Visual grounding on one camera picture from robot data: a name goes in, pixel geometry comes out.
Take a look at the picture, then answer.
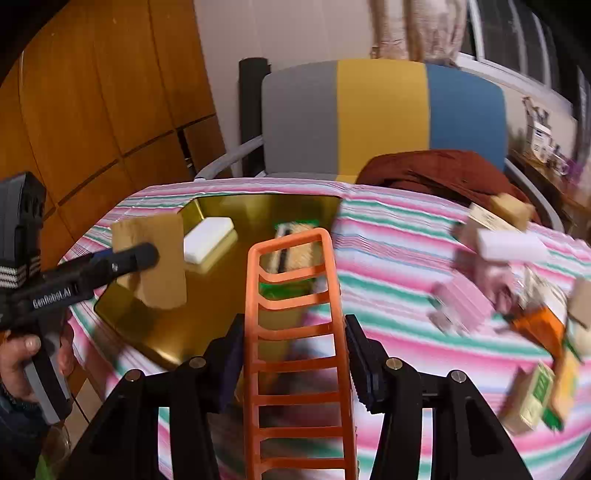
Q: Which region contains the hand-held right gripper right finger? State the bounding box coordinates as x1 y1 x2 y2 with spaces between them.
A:
345 315 532 480

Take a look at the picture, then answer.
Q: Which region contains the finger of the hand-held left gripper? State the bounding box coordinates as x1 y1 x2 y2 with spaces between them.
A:
44 243 160 291

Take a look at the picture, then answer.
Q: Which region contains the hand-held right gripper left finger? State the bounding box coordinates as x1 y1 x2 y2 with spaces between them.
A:
69 314 245 480

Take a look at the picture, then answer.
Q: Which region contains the brown kraft paper box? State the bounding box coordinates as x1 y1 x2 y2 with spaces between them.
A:
111 215 188 310

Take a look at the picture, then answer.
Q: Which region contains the orange plastic slatted rack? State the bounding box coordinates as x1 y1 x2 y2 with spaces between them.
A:
243 228 358 480

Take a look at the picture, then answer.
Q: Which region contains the gold metal tray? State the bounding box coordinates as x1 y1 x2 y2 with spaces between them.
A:
93 194 342 370

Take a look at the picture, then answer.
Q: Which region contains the white printed packet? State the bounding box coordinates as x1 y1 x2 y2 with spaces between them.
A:
522 265 568 319

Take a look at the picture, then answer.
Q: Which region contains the person's left forearm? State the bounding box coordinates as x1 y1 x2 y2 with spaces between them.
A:
0 388 49 480

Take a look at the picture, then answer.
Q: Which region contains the person's left hand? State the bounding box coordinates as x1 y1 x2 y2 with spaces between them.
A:
0 311 75 400

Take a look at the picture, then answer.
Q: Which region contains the pink sponge block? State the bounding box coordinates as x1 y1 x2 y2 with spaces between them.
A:
427 277 495 335

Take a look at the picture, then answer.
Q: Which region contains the pink green striped blanket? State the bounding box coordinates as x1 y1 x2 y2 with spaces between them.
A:
60 178 591 480

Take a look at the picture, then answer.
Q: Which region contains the green scrub brush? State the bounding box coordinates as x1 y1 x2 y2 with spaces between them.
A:
259 222 340 319

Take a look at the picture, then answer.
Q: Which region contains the wooden wardrobe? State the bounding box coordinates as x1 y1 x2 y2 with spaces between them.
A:
0 0 232 296

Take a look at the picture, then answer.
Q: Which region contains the cream box green label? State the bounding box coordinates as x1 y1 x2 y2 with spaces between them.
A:
501 360 557 435

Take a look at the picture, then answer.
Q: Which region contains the yellow packet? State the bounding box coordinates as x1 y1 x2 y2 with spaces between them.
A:
549 346 583 432

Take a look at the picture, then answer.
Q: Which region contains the red-brown jacket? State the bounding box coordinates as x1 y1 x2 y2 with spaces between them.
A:
358 150 541 222

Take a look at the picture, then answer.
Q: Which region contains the small brown box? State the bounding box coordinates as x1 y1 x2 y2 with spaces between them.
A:
566 277 591 330

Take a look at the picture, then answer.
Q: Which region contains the grey yellow blue chair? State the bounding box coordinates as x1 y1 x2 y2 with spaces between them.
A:
194 59 566 232

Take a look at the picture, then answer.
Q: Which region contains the wooden desk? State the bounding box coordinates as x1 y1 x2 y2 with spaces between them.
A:
508 148 591 224

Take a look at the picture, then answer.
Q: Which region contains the white carton on desk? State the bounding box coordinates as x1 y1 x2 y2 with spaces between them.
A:
522 97 555 160

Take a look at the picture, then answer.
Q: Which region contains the floral pink curtain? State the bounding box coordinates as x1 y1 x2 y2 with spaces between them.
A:
369 0 469 63

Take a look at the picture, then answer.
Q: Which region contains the white framed window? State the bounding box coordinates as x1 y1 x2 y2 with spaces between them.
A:
462 0 591 121

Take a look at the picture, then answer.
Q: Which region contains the black post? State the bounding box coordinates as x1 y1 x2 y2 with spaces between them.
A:
238 58 271 178

